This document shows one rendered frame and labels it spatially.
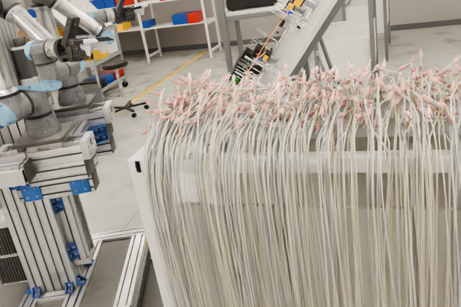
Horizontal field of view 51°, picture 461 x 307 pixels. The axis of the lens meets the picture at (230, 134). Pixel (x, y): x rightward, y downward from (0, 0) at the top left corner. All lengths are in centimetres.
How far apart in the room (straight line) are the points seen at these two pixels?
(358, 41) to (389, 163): 423
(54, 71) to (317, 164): 132
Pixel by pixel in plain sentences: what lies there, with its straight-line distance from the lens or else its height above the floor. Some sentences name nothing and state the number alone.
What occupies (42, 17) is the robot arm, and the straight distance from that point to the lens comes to 283.
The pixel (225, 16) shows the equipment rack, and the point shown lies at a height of 144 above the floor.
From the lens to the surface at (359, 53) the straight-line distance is 508.
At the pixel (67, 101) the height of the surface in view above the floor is 119.
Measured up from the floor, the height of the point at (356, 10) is 74.
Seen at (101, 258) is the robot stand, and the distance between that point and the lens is 309.
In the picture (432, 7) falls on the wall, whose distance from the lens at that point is 939.
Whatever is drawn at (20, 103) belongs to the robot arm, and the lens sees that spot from 219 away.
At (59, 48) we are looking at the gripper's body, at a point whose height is 156.
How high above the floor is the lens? 180
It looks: 21 degrees down
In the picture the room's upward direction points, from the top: 9 degrees counter-clockwise
